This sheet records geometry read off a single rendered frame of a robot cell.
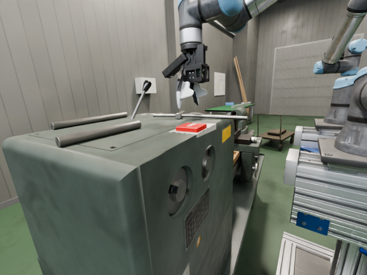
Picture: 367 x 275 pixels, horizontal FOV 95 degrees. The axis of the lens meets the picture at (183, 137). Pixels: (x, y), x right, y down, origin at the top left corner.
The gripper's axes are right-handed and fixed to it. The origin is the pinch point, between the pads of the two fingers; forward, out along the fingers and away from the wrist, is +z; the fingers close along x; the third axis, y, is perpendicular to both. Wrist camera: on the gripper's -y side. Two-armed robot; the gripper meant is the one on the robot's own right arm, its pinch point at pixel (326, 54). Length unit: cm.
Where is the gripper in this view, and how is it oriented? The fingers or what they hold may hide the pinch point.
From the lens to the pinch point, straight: 176.9
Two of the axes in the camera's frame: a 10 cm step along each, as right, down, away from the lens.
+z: 2.5, -2.6, 9.3
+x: 9.5, -1.1, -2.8
